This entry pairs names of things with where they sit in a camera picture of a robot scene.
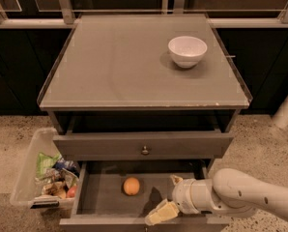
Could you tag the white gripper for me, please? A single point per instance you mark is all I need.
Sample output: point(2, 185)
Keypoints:
point(183, 192)

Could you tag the orange fruit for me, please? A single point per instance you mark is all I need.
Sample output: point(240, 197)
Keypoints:
point(131, 186)

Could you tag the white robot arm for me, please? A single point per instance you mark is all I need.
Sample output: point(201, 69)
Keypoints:
point(230, 193)

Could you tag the round metal drawer knob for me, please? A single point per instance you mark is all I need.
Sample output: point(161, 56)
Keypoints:
point(145, 150)

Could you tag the grey open middle drawer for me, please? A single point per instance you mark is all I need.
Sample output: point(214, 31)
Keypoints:
point(101, 205)

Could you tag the grey drawer cabinet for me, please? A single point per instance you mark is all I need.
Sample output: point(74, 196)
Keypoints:
point(116, 75)

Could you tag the grey top drawer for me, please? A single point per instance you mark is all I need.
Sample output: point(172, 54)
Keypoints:
point(164, 145)

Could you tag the red apple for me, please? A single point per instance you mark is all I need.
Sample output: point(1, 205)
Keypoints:
point(71, 192)

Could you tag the brown snack packet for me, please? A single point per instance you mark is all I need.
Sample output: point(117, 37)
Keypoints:
point(55, 189)

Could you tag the blue snack packet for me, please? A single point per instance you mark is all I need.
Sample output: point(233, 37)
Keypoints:
point(65, 164)

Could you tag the clear plastic bin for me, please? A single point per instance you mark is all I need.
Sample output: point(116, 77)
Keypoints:
point(26, 192)

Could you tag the green snack bag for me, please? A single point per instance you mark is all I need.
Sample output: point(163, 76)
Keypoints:
point(44, 162)

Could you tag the white ceramic bowl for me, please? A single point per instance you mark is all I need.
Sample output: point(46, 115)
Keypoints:
point(187, 51)

